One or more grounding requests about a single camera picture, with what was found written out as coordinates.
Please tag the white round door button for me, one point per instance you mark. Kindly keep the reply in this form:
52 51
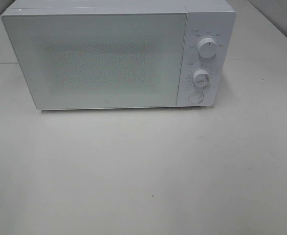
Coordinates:
196 97

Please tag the white timer knob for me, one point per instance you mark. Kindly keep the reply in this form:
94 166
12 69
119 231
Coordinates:
201 78

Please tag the white microwave door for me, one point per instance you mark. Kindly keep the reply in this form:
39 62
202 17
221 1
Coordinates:
99 61

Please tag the white upper power knob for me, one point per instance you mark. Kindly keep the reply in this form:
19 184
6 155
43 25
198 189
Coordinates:
207 47

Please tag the white microwave oven body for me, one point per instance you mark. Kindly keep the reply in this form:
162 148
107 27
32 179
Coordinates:
204 18

